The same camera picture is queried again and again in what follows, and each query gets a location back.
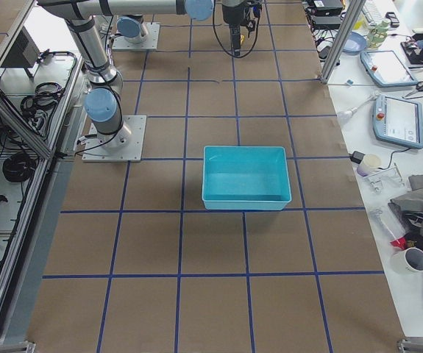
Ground white mug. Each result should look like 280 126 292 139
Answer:
390 247 423 274

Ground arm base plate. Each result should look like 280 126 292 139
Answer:
112 19 160 51
82 115 147 163

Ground black scissors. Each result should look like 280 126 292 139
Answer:
403 81 423 99

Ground paper cup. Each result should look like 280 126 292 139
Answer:
356 154 381 177

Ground turquoise plastic bin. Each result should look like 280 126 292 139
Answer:
202 146 292 211

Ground lower teach pendant tablet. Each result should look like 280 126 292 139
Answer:
372 95 423 149

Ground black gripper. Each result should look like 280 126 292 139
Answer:
221 0 247 57

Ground aluminium frame post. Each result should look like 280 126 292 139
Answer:
320 0 366 84

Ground teach pendant tablet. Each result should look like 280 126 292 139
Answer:
372 95 423 149
360 50 418 88

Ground blue plastic plate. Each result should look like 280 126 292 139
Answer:
343 32 367 55

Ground upper teach pendant tablet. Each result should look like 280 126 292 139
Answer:
360 50 418 88

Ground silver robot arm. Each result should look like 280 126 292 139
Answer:
38 1 214 151
116 1 262 58

